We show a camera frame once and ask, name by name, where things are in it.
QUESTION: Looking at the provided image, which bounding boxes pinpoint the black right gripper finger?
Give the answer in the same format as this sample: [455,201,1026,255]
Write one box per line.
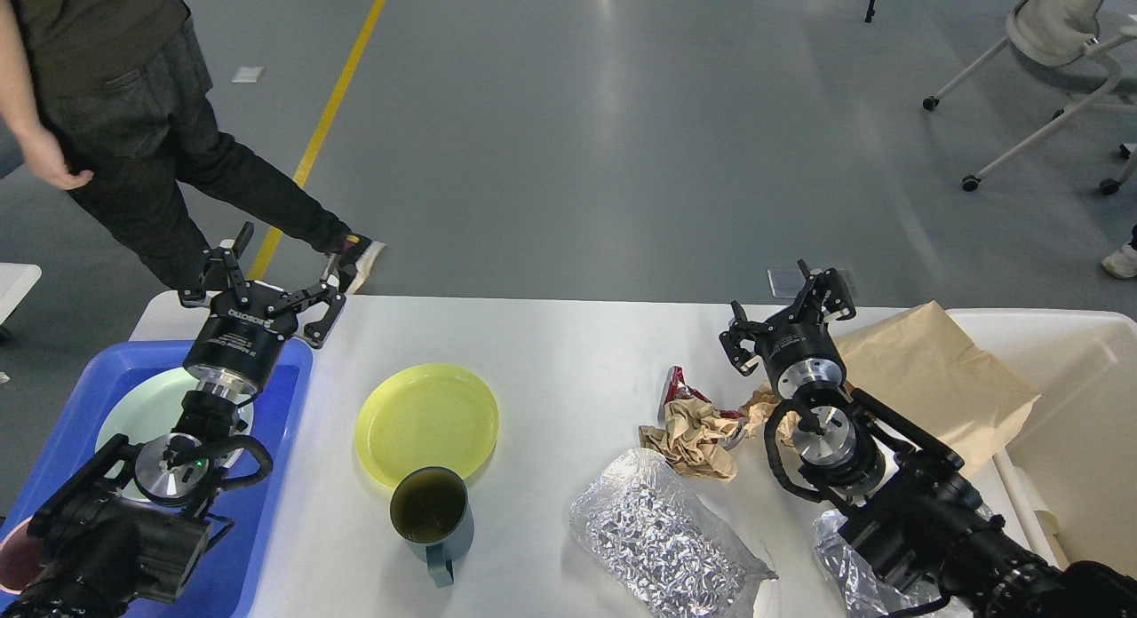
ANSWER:
[795,259,857,324]
[719,301,767,376]

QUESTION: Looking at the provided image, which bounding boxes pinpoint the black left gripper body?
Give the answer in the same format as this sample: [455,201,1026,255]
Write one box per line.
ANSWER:
[183,281,299,399]

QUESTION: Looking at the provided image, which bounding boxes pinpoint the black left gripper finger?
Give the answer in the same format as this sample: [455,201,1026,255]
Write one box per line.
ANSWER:
[265,257,346,350]
[179,222,254,309]

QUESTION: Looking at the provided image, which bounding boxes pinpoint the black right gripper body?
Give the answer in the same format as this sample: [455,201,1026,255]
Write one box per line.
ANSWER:
[755,309,847,400]

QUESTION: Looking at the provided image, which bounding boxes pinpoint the yellow plastic plate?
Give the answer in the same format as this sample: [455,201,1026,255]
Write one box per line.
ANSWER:
[352,364,500,488]

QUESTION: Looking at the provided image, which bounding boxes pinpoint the teal mug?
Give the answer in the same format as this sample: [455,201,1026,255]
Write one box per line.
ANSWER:
[389,467,475,587]

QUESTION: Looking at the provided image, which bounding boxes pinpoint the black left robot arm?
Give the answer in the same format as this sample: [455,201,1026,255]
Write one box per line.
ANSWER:
[3,223,370,617]

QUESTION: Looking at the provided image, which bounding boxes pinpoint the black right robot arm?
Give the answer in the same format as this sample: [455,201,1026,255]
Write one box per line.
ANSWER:
[719,261,1136,617]

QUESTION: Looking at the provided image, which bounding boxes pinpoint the red snack wrapper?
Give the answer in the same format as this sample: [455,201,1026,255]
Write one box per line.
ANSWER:
[658,366,748,421]

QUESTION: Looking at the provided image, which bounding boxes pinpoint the pale green plate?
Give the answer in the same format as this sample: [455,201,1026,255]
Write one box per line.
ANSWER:
[93,368,200,449]

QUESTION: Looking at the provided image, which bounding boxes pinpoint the brown paper bag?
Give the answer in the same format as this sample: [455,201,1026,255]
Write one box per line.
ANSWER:
[835,301,1041,478]

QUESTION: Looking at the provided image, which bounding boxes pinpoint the crumpled brown paper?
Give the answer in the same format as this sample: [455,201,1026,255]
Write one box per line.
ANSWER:
[637,382,781,481]

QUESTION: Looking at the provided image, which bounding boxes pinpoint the silver foil bag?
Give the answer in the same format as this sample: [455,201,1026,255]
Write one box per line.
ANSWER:
[813,509,941,617]
[569,448,779,617]

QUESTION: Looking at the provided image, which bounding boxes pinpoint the blue plastic tray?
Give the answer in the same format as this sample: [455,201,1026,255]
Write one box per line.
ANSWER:
[3,340,314,617]

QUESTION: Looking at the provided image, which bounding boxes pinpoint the white plastic bin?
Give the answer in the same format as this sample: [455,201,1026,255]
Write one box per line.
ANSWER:
[951,309,1136,576]

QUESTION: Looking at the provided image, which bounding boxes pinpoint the pink ribbed mug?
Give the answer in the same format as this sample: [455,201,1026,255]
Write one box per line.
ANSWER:
[1,517,44,595]

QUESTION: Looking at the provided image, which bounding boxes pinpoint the white rolling chair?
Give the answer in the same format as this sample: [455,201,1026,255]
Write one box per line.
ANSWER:
[922,0,1134,192]

